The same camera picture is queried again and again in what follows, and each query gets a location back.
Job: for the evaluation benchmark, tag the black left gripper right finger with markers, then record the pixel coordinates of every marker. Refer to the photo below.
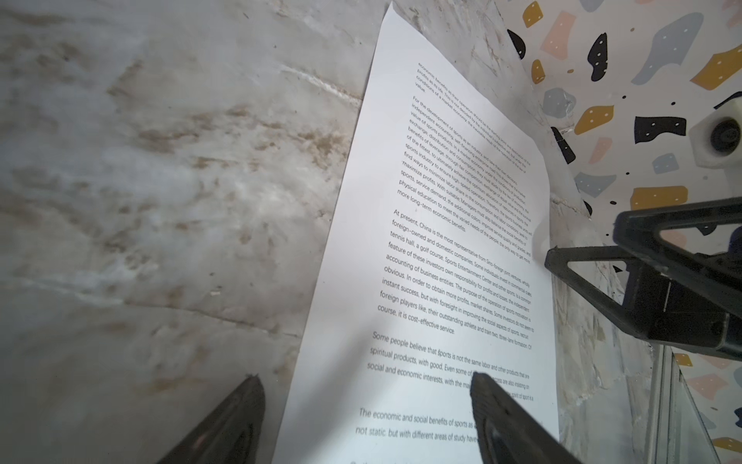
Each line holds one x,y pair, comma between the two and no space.
506,432

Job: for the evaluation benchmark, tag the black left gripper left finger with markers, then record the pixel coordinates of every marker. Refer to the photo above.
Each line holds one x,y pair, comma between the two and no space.
230,433

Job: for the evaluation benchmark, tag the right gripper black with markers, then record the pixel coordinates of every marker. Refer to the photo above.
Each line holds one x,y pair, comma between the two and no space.
695,313

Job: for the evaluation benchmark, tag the text page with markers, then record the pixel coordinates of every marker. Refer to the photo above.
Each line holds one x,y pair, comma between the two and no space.
433,271

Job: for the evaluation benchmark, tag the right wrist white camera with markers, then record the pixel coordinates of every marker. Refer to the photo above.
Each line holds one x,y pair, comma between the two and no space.
716,140

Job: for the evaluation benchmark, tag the aluminium corner post right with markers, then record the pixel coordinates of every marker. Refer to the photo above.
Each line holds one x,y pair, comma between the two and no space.
675,431

